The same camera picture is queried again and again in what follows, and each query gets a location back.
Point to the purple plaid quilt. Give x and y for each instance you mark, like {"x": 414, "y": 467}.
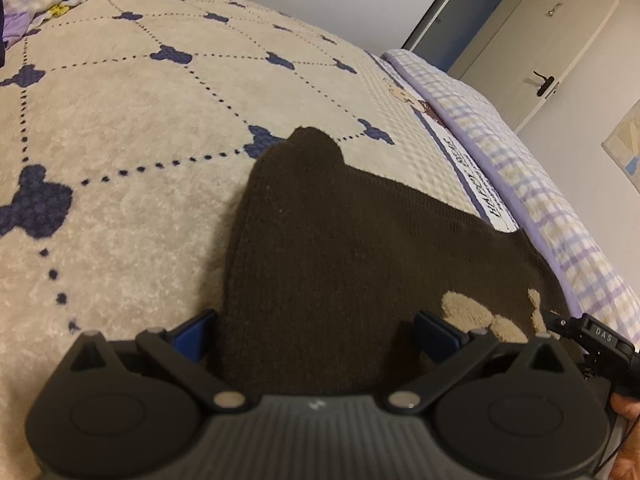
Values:
{"x": 540, "y": 185}

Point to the person's right hand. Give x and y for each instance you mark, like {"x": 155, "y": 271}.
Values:
{"x": 629, "y": 405}

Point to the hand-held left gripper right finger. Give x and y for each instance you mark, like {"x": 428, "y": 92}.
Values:
{"x": 435, "y": 334}

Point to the bear printed blanket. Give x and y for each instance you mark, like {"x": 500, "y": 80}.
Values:
{"x": 125, "y": 135}

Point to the white door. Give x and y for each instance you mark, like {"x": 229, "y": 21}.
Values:
{"x": 540, "y": 40}

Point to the small door hook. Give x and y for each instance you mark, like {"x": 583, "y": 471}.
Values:
{"x": 552, "y": 9}

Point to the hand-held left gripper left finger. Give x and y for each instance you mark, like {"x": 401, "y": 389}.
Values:
{"x": 197, "y": 334}

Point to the brown sweater with beige spots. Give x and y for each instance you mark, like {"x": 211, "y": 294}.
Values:
{"x": 350, "y": 260}

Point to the wall map poster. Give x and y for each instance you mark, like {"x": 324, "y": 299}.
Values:
{"x": 625, "y": 145}

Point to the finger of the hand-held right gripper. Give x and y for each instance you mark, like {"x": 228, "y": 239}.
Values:
{"x": 564, "y": 325}

